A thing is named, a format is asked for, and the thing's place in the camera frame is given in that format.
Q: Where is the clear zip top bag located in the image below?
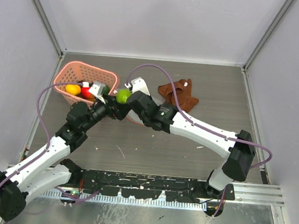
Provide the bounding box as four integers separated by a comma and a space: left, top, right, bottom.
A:
126, 98, 164, 125

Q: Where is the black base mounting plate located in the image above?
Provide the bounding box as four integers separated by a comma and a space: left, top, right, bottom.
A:
82, 170, 235, 203

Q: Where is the brown cloth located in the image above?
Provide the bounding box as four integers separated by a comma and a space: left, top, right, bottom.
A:
158, 78, 199, 113

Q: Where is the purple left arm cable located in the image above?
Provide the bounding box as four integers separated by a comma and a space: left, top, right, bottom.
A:
0, 75, 91, 224

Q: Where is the red tomato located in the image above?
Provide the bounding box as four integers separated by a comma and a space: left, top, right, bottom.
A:
80, 86, 94, 100

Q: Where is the aluminium frame rail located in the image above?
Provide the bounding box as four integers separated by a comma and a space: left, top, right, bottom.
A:
233, 182, 284, 207

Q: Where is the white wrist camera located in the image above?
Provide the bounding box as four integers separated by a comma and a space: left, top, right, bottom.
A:
89, 81, 106, 103
125, 77, 150, 96

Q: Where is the white slotted cable duct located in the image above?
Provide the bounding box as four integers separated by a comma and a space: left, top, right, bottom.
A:
40, 187, 208, 212

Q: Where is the light green apple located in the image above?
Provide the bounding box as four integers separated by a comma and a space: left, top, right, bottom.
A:
116, 89, 132, 104

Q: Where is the pink plastic basket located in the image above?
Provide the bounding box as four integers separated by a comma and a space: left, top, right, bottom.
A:
53, 61, 120, 106

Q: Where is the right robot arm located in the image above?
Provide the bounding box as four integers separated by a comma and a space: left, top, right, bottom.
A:
127, 91, 255, 198

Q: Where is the dark green lime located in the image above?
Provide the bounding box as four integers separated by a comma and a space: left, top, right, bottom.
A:
102, 85, 111, 95

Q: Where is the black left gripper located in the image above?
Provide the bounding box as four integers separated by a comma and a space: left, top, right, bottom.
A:
81, 92, 131, 136

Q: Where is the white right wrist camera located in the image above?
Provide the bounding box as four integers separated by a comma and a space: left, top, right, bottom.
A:
125, 77, 150, 96

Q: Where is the orange yellow fruit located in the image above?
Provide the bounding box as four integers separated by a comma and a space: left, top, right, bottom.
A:
65, 84, 81, 96

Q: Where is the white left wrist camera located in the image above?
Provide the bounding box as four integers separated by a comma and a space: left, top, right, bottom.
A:
89, 81, 106, 103

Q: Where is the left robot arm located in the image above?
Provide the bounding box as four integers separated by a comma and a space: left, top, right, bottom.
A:
0, 96, 130, 222

